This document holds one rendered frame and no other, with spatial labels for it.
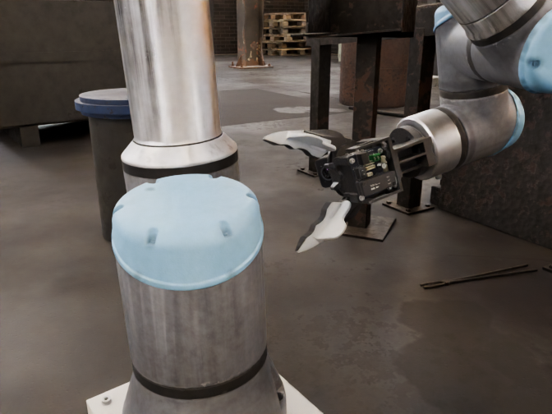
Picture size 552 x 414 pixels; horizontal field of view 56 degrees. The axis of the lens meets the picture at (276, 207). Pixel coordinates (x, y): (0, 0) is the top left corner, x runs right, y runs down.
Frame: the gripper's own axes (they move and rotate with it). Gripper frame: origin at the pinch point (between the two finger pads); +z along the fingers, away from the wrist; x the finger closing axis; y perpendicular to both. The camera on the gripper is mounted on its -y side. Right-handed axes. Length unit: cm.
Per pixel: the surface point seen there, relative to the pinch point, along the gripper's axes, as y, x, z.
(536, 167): -50, 27, -98
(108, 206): -97, 3, 15
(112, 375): -38, 28, 27
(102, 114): -87, -22, 9
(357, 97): -74, -7, -61
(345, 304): -44, 37, -25
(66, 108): -247, -42, 12
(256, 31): -693, -127, -301
